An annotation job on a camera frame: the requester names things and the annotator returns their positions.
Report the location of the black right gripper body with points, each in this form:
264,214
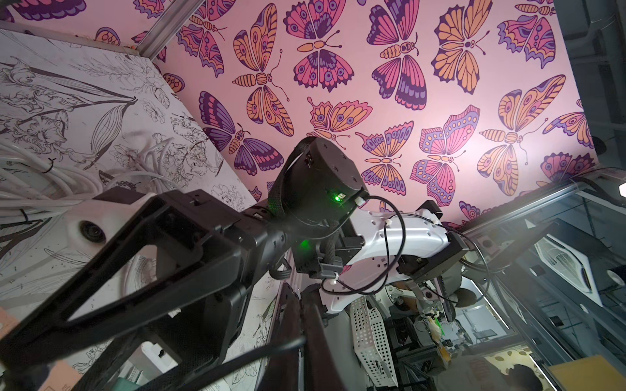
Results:
209,257

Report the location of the pink power strip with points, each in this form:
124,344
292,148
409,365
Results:
31,360

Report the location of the white power strip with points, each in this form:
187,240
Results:
147,363

